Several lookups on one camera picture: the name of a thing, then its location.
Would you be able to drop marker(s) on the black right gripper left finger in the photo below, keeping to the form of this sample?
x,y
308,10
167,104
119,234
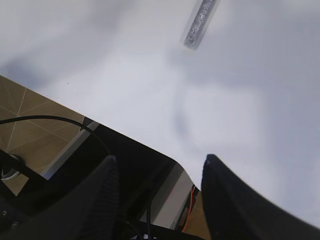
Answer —
x,y
88,212

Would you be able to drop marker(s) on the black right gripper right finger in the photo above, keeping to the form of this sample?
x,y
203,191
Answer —
x,y
234,211

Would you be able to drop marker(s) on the silver glitter pen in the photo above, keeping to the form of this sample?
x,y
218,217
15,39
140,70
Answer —
x,y
200,24

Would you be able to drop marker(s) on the black table frame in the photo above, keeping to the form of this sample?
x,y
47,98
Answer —
x,y
142,172

